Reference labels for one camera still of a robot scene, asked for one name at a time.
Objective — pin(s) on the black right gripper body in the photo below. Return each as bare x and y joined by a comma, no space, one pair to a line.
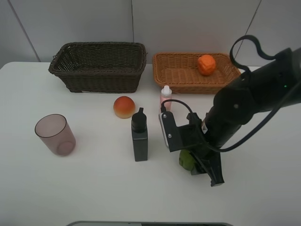
214,130

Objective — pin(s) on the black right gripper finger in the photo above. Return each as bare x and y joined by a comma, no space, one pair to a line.
195,167
212,166

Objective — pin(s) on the green lime fruit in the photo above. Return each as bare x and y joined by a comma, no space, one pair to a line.
186,160

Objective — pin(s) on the pink bottle white cap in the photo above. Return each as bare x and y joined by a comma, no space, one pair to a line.
166,94

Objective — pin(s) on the dark green pump bottle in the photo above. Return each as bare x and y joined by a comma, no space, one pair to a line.
140,135

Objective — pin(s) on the orange tangerine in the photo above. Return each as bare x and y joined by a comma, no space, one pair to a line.
206,65

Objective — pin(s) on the red yellow peach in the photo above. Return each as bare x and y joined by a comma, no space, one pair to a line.
124,107

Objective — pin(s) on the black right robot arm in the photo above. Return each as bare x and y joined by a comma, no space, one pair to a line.
267,89

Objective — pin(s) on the orange wicker basket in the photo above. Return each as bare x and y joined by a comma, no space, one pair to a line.
179,71

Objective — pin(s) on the dark brown wicker basket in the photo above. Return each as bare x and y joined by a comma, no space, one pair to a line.
100,67

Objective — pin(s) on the translucent purple plastic cup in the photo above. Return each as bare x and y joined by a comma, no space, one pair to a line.
54,131

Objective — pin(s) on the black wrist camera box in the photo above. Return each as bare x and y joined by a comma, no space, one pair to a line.
177,137

